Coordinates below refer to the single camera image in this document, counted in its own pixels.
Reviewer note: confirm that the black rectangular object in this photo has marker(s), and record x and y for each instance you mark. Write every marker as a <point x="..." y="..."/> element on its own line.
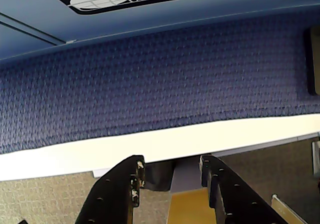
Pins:
<point x="311" y="61"/>

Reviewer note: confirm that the blue toy kitchen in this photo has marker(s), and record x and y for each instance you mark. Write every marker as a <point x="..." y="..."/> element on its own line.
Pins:
<point x="175" y="16"/>

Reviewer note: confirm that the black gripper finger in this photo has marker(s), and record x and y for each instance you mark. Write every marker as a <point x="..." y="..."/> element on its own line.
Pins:
<point x="112" y="191"/>
<point x="235" y="199"/>

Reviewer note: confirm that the yellow wooden board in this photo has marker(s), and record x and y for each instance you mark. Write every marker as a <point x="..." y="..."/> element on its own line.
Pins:
<point x="187" y="206"/>

